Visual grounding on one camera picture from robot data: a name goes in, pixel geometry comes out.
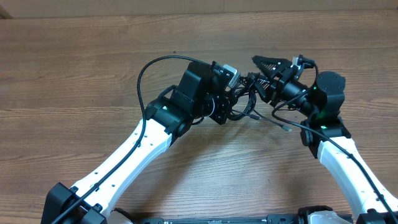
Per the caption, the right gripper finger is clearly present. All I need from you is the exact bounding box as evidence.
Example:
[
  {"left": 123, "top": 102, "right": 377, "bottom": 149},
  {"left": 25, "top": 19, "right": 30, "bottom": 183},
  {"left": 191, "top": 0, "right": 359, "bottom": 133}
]
[
  {"left": 247, "top": 72, "right": 271, "bottom": 103},
  {"left": 252, "top": 55, "right": 292, "bottom": 77}
]

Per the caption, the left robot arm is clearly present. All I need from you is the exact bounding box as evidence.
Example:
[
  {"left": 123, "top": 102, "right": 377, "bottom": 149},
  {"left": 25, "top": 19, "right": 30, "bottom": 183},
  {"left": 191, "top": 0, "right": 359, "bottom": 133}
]
[{"left": 41, "top": 58, "right": 240, "bottom": 223}]

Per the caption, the thin black USB cable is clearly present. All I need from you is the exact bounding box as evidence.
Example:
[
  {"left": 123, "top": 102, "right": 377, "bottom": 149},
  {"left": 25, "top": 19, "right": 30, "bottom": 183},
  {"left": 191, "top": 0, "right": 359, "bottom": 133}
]
[{"left": 248, "top": 93, "right": 293, "bottom": 133}]

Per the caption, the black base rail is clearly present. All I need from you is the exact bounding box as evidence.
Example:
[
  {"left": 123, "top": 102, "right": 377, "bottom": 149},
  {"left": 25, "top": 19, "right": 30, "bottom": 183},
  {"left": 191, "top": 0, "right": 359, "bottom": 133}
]
[{"left": 132, "top": 214, "right": 303, "bottom": 224}]

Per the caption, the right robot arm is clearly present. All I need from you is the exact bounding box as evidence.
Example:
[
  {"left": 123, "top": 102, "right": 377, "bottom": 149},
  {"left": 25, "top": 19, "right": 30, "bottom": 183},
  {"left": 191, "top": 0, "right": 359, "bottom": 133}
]
[{"left": 252, "top": 55, "right": 397, "bottom": 223}]

